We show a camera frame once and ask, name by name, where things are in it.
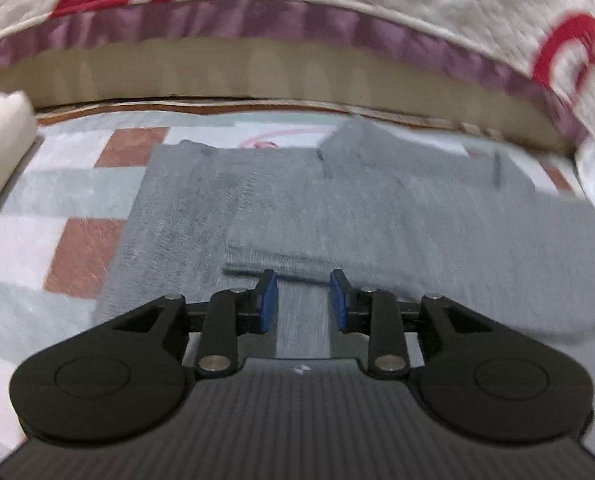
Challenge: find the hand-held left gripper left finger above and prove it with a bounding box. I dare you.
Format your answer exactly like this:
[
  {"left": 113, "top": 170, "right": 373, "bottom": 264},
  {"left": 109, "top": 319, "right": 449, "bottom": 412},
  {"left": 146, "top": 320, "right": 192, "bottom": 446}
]
[{"left": 112, "top": 270, "right": 279, "bottom": 378}]

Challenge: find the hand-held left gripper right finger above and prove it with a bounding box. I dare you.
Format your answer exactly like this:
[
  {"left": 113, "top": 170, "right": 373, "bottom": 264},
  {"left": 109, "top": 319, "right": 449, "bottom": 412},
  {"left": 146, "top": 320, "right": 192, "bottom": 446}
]
[{"left": 330, "top": 269, "right": 495, "bottom": 378}]

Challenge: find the grey knitted garment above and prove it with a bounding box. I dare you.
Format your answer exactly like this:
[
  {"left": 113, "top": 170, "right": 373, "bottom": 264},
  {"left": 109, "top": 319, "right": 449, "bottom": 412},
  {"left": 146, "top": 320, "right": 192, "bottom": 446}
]
[{"left": 94, "top": 115, "right": 595, "bottom": 361}]

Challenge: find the checkered blanket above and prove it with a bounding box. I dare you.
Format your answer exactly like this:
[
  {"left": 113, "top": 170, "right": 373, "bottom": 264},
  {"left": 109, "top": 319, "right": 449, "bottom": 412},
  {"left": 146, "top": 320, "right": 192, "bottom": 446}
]
[{"left": 0, "top": 110, "right": 595, "bottom": 466}]

